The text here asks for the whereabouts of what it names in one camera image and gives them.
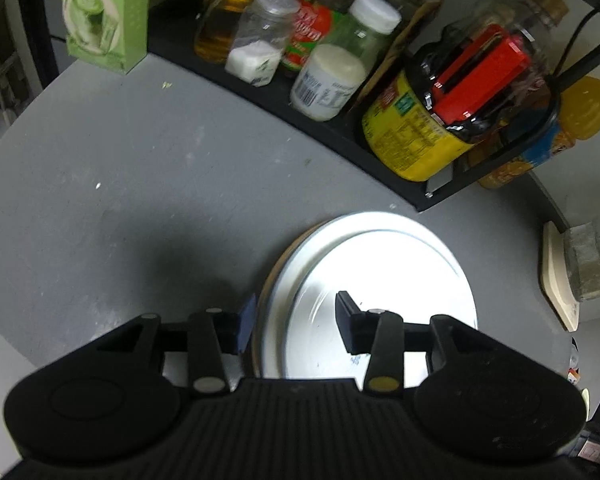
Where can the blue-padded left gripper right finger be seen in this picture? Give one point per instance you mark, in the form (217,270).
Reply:
(384,336)

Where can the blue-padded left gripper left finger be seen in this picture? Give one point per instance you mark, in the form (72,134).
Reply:
(212,333)

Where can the large white plate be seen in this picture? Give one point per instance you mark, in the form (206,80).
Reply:
(300,269)

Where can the white deep plate blue script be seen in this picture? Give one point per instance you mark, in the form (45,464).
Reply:
(380,279)

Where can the small white plate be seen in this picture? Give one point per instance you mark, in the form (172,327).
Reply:
(313,346)

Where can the cream kettle base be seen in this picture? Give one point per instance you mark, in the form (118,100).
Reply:
(555,278)

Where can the glass electric kettle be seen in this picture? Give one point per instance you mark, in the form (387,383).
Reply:
(582,250)

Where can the small white labelled jar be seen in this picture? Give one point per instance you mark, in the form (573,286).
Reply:
(326,82)

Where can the large soy sauce jug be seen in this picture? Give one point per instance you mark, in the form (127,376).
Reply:
(452,93)

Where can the small clear salt jar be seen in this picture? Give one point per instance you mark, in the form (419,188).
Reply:
(262,36)

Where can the orange juice bottle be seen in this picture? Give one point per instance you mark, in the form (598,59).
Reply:
(578,120)

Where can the white cap green bottle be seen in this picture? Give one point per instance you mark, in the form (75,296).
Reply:
(365,29)

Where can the red label sauce bottle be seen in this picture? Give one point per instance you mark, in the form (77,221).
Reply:
(313,21)

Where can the black storage rack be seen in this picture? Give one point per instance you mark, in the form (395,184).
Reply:
(172,39)

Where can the green box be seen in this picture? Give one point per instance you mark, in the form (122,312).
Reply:
(111,34)

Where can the white cap oil sprayer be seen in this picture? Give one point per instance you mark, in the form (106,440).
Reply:
(216,28)

